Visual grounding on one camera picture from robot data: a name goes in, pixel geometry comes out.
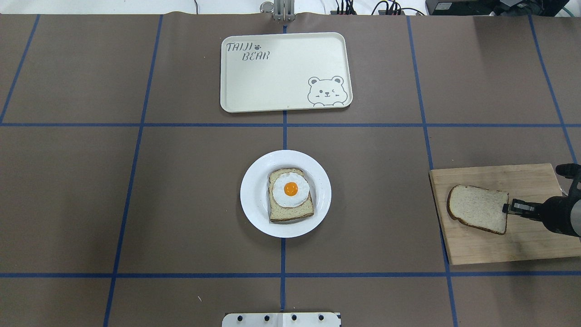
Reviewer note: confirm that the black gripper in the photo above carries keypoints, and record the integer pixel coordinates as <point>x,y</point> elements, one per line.
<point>562,215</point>

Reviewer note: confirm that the bread slice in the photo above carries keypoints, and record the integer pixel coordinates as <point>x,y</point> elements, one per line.
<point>280,214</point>
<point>478,208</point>

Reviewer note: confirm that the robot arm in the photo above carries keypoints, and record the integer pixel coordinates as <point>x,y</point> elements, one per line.
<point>574,192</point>

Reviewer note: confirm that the white round plate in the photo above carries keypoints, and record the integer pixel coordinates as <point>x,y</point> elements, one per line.
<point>254,194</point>

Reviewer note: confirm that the wooden cutting board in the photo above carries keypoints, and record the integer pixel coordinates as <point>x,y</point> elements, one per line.
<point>524,239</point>

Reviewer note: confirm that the fried egg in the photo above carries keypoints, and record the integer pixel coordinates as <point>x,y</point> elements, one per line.
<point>290,190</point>

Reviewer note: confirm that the cream bear tray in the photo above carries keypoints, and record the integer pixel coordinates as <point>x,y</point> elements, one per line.
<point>296,71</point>

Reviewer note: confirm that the small metal cylinder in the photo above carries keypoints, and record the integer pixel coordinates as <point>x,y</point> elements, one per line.
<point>267,7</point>

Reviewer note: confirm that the white camera stand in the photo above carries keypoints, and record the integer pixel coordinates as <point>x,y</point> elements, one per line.
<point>283,319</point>

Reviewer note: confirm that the aluminium frame post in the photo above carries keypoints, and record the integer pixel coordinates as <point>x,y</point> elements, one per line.
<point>283,10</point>

